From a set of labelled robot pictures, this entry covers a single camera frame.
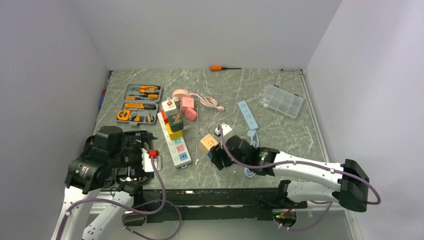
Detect light blue cable with plug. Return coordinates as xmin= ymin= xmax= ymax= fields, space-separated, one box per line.
xmin=243 ymin=129 xmax=263 ymax=178

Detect tan cube adapter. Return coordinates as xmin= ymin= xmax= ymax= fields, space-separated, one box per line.
xmin=199 ymin=134 xmax=219 ymax=154

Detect light blue power strip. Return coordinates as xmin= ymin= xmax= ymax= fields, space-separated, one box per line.
xmin=237 ymin=100 xmax=259 ymax=130

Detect grey tool tray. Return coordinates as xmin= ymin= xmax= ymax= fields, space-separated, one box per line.
xmin=115 ymin=83 xmax=163 ymax=126

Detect white power strip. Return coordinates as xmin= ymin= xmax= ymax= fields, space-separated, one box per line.
xmin=157 ymin=110 xmax=192 ymax=169

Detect clear plastic screw box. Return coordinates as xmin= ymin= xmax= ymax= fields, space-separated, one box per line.
xmin=259 ymin=85 xmax=304 ymax=119

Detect black tool case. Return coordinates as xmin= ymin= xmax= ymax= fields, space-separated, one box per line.
xmin=80 ymin=126 xmax=157 ymax=189

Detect pink round socket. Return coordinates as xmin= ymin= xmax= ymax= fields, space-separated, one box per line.
xmin=171 ymin=89 xmax=190 ymax=106

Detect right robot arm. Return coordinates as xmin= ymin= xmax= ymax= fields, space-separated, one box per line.
xmin=206 ymin=135 xmax=371 ymax=213

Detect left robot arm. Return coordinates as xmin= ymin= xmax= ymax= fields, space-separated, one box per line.
xmin=52 ymin=126 xmax=157 ymax=240

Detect small pink plug adapter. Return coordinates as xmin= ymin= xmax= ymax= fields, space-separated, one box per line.
xmin=184 ymin=107 xmax=198 ymax=122

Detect blue red pen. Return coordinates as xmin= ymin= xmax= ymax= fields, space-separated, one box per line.
xmin=98 ymin=80 xmax=109 ymax=110

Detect yellow cube adapter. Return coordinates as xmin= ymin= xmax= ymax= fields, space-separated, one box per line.
xmin=166 ymin=125 xmax=183 ymax=141

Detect green cube adapter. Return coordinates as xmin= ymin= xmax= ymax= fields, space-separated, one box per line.
xmin=167 ymin=113 xmax=184 ymax=132

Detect pink cube adapter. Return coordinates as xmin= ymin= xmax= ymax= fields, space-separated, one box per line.
xmin=180 ymin=96 xmax=195 ymax=114

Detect white cube adapter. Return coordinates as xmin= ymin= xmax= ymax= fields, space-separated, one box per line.
xmin=161 ymin=99 xmax=178 ymax=117

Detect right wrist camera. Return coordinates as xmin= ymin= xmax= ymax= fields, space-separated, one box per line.
xmin=214 ymin=123 xmax=234 ymax=140

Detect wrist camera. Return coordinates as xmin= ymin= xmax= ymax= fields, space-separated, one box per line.
xmin=214 ymin=123 xmax=234 ymax=140
xmin=141 ymin=148 xmax=163 ymax=173

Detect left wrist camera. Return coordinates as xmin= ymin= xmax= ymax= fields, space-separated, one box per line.
xmin=141 ymin=148 xmax=163 ymax=173

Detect pink cable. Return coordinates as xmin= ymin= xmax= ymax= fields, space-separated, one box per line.
xmin=190 ymin=92 xmax=225 ymax=113

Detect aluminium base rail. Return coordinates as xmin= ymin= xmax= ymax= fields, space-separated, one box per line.
xmin=52 ymin=188 xmax=365 ymax=240

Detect orange handled screwdriver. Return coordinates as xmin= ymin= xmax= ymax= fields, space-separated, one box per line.
xmin=209 ymin=65 xmax=242 ymax=72

